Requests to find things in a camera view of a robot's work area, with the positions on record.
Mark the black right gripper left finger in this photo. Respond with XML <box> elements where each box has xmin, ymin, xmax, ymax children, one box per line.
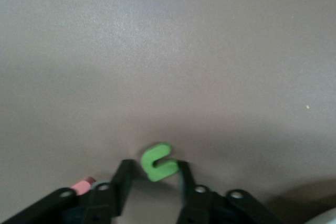
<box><xmin>0</xmin><ymin>159</ymin><xmax>135</xmax><ymax>224</ymax></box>

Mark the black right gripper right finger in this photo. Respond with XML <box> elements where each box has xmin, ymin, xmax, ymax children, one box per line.
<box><xmin>175</xmin><ymin>161</ymin><xmax>285</xmax><ymax>224</ymax></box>

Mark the green foam letter u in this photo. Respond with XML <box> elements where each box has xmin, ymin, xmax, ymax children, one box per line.
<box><xmin>140</xmin><ymin>142</ymin><xmax>179</xmax><ymax>183</ymax></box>

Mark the pink foam letter w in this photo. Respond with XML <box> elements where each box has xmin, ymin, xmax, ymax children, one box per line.
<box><xmin>69</xmin><ymin>176</ymin><xmax>97</xmax><ymax>196</ymax></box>

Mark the brown table cover sheet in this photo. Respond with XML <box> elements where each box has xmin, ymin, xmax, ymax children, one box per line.
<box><xmin>0</xmin><ymin>0</ymin><xmax>336</xmax><ymax>224</ymax></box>

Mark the beige round plate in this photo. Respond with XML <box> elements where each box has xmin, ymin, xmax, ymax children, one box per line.
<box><xmin>306</xmin><ymin>207</ymin><xmax>336</xmax><ymax>224</ymax></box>

